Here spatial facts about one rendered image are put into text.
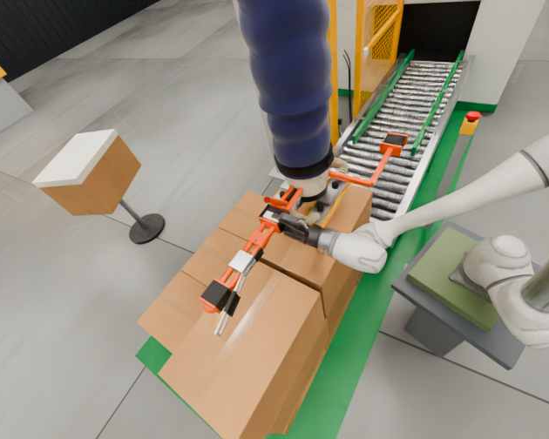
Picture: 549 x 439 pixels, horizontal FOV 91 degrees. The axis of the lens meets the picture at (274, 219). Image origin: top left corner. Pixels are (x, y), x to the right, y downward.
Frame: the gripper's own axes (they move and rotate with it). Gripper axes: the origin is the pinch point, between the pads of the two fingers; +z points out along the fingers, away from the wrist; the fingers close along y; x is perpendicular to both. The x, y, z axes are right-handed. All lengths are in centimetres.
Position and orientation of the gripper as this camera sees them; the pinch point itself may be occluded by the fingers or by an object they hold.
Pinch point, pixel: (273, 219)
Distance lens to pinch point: 102.0
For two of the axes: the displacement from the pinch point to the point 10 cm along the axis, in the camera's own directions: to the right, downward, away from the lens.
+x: 5.3, -7.3, 4.4
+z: -8.3, -3.2, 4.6
